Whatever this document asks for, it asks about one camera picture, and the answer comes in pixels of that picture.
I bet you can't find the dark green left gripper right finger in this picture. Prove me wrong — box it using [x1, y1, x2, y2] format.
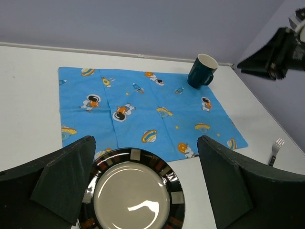
[197, 135, 305, 229]

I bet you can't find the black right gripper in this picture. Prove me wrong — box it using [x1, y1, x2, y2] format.
[237, 7, 305, 81]

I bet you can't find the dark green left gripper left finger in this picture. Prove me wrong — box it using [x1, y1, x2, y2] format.
[0, 136, 96, 229]

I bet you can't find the silver fork black handle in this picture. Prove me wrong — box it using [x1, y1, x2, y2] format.
[268, 138, 285, 167]

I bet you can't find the teal mug cream inside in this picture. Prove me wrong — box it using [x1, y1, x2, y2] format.
[187, 54, 219, 89]

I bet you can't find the black rimmed cream plate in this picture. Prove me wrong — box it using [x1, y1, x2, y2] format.
[78, 148, 185, 229]

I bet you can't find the blue space print cloth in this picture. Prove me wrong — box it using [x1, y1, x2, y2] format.
[58, 67, 248, 162]

